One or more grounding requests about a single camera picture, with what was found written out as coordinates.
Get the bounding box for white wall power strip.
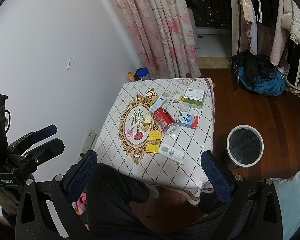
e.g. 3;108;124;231
76;129;97;163

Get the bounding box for yellowish tissue ball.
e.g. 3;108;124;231
141;113;152;126

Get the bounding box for colourful snack wrapper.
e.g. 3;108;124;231
143;88;160;105

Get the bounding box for white round plastic lid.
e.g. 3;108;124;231
179;102;190;113

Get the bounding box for white barcode box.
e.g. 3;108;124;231
158;142;185;165

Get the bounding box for yellow cigarette box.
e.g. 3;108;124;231
145;131;162;153

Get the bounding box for white round trash bin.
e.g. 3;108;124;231
226;125;264;169

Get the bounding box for white checked floral tablecloth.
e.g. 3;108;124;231
94;78;215;205

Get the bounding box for orange cap bottle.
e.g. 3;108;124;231
127;72;135;82

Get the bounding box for blue lid plastic jar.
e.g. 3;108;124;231
136;68;151;80

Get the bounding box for pink floral curtain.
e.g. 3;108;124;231
112;0;201;79

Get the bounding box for white blue slim box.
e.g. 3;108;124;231
149;95;166;115

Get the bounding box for green white medicine box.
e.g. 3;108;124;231
183;87;205;109

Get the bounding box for white yellow wrapper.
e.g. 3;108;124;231
171;90;183;103

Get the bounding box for blue black clothes pile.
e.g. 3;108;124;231
231;49;286;96

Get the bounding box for person's black trouser leg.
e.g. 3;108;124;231
85;163;152;239

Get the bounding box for light blue bed sheet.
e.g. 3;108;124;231
272;171;300;239

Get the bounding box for hanging clothes on rack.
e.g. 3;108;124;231
233;0;300;98

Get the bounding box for blue white milk carton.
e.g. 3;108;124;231
175;112;199;129

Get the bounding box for red cola can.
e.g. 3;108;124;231
154;108;177;134

